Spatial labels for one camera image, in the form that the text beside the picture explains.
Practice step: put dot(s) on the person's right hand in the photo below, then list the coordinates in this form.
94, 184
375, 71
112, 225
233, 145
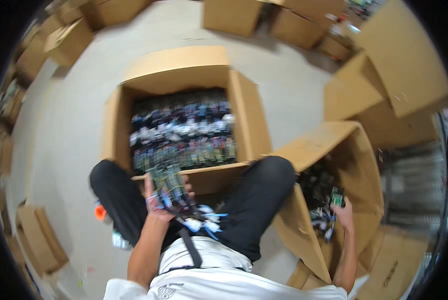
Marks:
342, 215

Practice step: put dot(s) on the person's left hand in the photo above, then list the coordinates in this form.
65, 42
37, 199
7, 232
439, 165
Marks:
157, 210

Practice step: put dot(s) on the person's right fingers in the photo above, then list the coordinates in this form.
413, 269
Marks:
336, 210

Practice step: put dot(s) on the green carded packet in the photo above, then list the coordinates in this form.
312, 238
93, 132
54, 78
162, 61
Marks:
337, 197

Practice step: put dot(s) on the bundle of carded packets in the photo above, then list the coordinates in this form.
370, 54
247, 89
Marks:
175, 195

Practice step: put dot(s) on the tilted open cardboard box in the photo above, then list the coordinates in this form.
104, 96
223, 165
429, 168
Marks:
328, 195

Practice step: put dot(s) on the heap of loose packets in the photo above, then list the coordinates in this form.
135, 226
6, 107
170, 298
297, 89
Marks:
319, 202

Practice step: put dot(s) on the flat cardboard box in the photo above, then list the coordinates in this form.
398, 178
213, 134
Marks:
390, 264

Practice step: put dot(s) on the person's legs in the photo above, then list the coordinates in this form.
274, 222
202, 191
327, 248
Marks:
239, 202

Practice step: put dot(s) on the person's body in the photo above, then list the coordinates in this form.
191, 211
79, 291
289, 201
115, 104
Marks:
216, 273

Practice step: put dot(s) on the tall cardboard box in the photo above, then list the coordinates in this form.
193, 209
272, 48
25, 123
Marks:
392, 75

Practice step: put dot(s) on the rows of carded packets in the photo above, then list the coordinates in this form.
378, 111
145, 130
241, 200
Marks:
182, 129

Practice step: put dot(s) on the large open cardboard box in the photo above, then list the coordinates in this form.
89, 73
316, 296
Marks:
186, 120

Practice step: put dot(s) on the clear plastic bag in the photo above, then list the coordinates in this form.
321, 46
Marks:
119, 240

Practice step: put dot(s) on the orange plastic object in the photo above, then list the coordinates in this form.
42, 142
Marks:
100, 212

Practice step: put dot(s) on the small open cardboard box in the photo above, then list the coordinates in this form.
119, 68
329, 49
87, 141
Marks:
38, 240

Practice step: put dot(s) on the stack of cardboard boxes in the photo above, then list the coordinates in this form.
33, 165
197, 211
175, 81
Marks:
25, 63

